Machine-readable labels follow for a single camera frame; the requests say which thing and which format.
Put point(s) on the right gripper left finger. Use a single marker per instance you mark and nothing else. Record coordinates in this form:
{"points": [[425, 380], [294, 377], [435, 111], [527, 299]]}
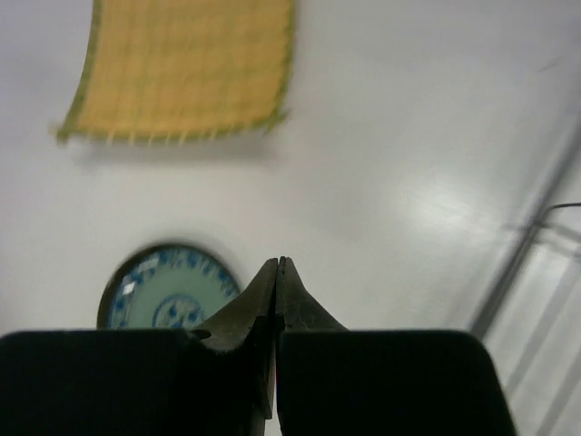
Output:
{"points": [[215, 379]]}

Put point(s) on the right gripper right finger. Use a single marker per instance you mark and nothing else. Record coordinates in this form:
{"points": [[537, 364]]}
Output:
{"points": [[335, 381]]}

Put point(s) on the blue patterned ceramic plate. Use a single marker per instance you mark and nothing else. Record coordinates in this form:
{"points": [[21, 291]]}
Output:
{"points": [[172, 284]]}

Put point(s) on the metal rail at right wall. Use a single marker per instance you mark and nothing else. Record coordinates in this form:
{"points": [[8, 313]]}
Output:
{"points": [[531, 319]]}

